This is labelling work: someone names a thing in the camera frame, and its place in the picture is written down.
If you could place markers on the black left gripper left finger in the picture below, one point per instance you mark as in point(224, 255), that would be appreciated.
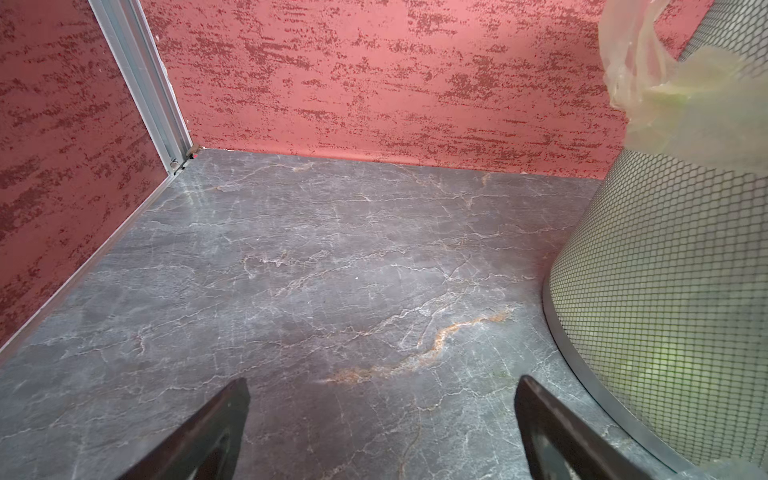
point(206, 446)

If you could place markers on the grey mesh waste bin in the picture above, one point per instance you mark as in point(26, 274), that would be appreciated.
point(658, 301)

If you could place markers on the clear plastic bin liner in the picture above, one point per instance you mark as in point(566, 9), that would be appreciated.
point(709, 109)

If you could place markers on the left aluminium corner post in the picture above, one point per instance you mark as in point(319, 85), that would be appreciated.
point(128, 35)

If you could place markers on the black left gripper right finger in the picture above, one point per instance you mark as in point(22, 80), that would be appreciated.
point(559, 445)

